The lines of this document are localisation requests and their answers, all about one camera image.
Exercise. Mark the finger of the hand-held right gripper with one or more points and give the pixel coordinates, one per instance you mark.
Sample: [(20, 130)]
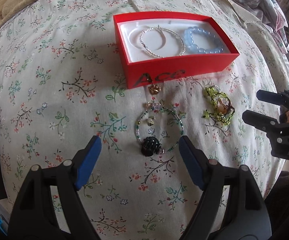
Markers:
[(269, 96), (259, 120)]

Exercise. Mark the floral bedsheet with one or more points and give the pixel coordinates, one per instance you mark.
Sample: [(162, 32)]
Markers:
[(59, 80)]

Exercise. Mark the pile of pale clothes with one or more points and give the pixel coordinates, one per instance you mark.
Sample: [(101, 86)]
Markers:
[(257, 2)]

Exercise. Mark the black hair claw clip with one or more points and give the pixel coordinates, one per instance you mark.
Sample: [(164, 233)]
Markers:
[(150, 146)]

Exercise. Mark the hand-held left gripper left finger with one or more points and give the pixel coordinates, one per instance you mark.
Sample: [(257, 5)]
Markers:
[(89, 160)]

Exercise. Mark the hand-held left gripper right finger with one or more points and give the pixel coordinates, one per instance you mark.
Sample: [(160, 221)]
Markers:
[(189, 160)]

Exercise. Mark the small gold charm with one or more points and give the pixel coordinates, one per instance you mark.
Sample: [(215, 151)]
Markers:
[(155, 89)]

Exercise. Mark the red jewelry box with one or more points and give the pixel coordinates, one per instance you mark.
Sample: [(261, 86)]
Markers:
[(174, 66)]

